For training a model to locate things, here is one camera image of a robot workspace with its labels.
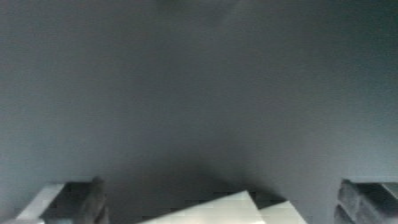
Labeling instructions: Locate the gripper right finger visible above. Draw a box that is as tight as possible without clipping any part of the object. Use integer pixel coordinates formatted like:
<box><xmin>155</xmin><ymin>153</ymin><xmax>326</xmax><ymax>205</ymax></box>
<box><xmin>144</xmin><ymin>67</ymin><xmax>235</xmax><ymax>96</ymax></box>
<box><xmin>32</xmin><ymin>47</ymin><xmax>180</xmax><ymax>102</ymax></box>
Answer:
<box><xmin>335</xmin><ymin>180</ymin><xmax>398</xmax><ymax>224</ymax></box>

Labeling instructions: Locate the white square table top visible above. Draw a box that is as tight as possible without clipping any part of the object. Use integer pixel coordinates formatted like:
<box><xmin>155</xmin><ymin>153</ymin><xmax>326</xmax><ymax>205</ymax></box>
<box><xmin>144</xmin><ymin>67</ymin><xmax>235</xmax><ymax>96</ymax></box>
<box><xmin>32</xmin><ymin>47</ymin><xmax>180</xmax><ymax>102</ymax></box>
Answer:
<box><xmin>139</xmin><ymin>191</ymin><xmax>308</xmax><ymax>224</ymax></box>

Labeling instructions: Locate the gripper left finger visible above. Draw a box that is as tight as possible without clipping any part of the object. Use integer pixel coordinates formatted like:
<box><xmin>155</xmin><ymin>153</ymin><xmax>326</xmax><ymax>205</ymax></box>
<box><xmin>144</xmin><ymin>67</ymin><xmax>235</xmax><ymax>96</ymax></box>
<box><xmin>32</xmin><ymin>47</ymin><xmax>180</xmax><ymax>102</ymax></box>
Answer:
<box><xmin>15</xmin><ymin>178</ymin><xmax>111</xmax><ymax>224</ymax></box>

